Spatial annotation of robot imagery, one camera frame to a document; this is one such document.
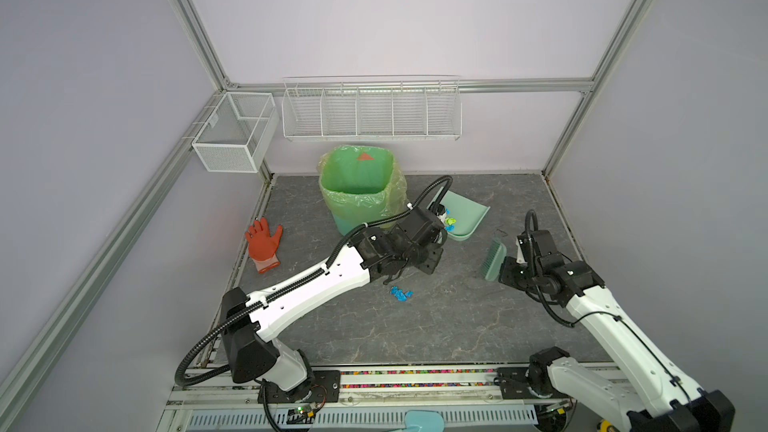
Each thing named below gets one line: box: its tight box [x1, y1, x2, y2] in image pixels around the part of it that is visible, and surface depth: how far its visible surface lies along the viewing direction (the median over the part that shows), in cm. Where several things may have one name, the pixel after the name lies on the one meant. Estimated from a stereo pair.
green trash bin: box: [317, 145, 410, 235], surface depth 95 cm
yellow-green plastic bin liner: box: [318, 145, 409, 225], surface depth 95 cm
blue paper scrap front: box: [390, 286, 414, 302], surface depth 91 cm
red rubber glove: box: [246, 218, 283, 274], surface depth 102 cm
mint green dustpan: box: [427, 186, 491, 242], surface depth 77 cm
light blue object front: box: [404, 410, 445, 432], surface depth 71 cm
